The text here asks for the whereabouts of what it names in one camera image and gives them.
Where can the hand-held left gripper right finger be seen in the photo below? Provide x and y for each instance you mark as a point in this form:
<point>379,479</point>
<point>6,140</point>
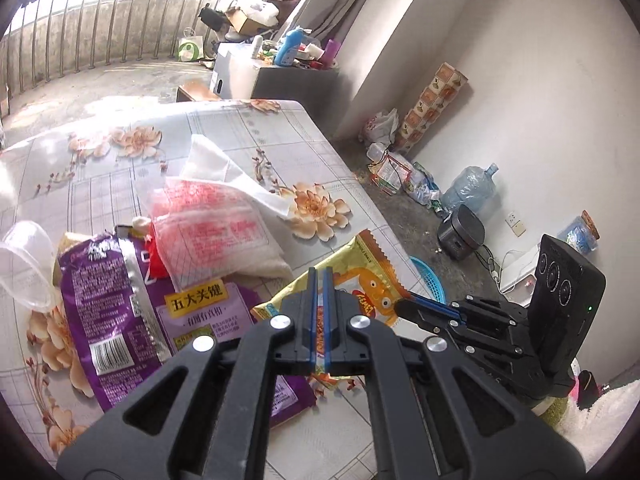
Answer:
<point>326,325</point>

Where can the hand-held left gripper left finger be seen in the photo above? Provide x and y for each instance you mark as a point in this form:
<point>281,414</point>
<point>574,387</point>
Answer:
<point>313,325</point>

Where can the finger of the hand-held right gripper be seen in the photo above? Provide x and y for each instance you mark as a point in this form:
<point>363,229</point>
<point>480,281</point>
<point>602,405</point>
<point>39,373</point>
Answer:
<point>500,360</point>
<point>492,317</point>

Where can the orange snack packet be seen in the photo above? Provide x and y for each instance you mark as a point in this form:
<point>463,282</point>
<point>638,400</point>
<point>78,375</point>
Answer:
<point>360,270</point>

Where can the blue plastic mesh basket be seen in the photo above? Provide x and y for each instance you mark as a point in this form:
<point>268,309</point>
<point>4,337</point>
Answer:
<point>430,277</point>

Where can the red and white tissue pack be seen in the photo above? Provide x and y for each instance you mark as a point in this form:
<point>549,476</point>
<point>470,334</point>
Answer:
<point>210,230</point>

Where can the red wrapper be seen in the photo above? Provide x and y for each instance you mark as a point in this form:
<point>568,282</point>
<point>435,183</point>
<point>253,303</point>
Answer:
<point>155,260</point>

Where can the white tissue paper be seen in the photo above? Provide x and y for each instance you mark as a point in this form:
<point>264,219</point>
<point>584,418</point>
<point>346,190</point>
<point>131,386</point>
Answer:
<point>220,170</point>

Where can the purple snack packet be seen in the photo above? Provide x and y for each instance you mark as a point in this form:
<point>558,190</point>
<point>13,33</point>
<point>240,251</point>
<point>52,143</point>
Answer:
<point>115,310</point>

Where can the clear plastic cup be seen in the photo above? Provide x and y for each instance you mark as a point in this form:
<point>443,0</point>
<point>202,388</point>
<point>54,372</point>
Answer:
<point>30,260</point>

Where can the white appliance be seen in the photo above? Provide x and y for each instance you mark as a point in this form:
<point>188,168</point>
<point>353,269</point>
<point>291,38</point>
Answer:
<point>517,270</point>

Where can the glass jar with cork lid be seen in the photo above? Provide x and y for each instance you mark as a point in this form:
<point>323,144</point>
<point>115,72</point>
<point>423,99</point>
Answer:
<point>580,232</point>

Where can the grey rice cooker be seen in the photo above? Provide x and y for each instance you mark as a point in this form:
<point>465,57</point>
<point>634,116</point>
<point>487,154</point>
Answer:
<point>460,232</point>

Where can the white and green fluffy blanket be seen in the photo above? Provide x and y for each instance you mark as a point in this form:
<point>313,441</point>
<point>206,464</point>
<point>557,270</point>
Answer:
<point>595,425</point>

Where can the large blue water jug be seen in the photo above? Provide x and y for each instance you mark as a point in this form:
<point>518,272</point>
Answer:
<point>470,190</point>

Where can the pile of packets on floor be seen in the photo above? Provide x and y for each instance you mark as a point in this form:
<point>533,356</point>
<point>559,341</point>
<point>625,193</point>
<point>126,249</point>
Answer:
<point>405,175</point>

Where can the white plastic bag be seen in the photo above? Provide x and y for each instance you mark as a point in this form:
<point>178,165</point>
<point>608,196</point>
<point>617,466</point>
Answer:
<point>381,127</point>

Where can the patterned tall box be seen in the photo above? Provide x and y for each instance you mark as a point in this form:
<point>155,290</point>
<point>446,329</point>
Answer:
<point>432,105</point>

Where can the floral plastic tablecloth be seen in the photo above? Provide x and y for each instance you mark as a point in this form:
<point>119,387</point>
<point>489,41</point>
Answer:
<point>125,185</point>

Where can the grey cabinet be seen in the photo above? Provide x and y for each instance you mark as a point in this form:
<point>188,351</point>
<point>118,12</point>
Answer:
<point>300,85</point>

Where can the brown cardboard box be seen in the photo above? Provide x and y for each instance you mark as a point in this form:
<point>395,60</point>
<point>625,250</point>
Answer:
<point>200,92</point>

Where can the white box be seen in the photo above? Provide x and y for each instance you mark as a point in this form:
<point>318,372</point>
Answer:
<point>232,72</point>

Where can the purple cup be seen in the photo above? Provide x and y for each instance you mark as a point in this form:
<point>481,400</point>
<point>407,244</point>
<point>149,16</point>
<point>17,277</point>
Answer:
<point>331,55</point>

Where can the blue detergent bottle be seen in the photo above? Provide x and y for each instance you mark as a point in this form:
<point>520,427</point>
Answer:
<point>289,47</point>

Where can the green and white paper bag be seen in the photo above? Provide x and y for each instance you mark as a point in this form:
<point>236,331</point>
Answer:
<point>191,47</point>

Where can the grey curtain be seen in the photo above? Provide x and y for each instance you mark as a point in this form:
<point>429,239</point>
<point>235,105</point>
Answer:
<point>345,0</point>

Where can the metal balcony railing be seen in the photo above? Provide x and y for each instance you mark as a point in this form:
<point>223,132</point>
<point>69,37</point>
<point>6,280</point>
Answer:
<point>100,35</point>

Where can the wall socket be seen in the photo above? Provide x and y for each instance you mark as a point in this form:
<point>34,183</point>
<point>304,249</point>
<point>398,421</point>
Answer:
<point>516,224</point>

